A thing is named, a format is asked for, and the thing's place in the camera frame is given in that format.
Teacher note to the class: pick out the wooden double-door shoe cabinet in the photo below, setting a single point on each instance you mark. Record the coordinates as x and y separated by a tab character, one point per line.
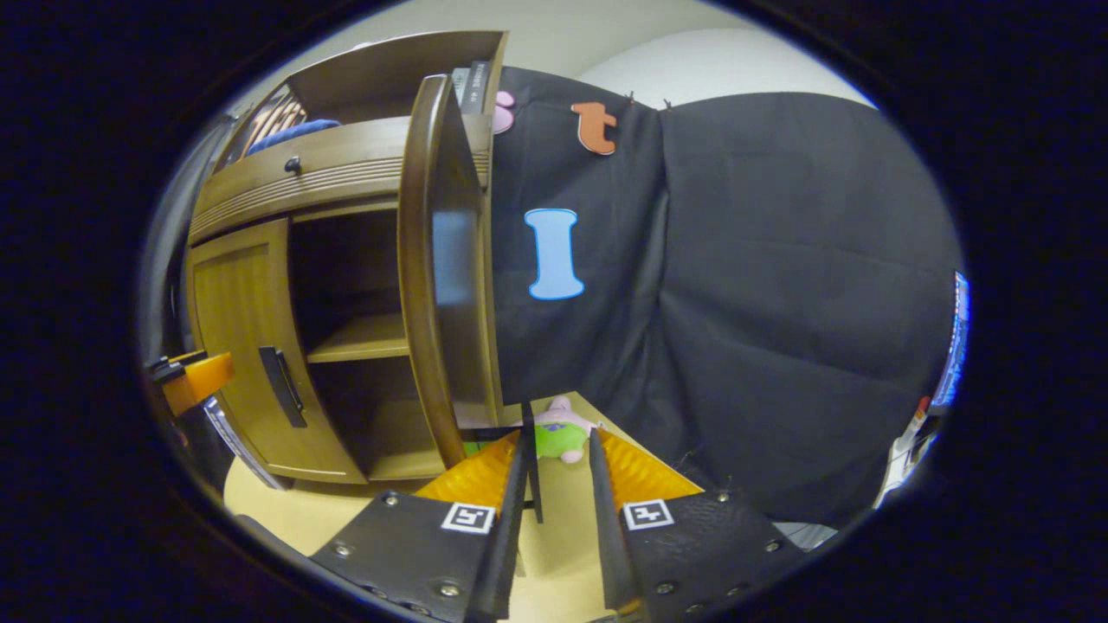
359	339

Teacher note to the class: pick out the blue towel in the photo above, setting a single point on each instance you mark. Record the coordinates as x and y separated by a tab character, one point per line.
290	134

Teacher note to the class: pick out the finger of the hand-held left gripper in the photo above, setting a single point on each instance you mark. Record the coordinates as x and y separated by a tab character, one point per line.
203	379

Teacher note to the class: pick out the white plastic object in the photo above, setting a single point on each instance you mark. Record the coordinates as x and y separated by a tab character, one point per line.
905	450

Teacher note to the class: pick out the wooden cabinet door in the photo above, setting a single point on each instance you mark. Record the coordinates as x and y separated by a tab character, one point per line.
417	260
234	303

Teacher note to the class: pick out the black backdrop cloth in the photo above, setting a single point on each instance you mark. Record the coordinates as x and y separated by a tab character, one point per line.
779	303

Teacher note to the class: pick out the grey book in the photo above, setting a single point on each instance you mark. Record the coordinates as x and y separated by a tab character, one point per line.
461	86

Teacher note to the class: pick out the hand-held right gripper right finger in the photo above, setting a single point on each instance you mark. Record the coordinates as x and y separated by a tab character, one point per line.
606	536

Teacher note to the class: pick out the wooden drawer with black knob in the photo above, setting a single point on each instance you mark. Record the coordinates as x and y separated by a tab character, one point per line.
346	164

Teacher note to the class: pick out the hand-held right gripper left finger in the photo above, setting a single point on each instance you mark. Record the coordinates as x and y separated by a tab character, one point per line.
511	536

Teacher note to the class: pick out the pink and green plush toy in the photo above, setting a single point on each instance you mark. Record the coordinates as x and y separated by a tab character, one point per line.
563	433

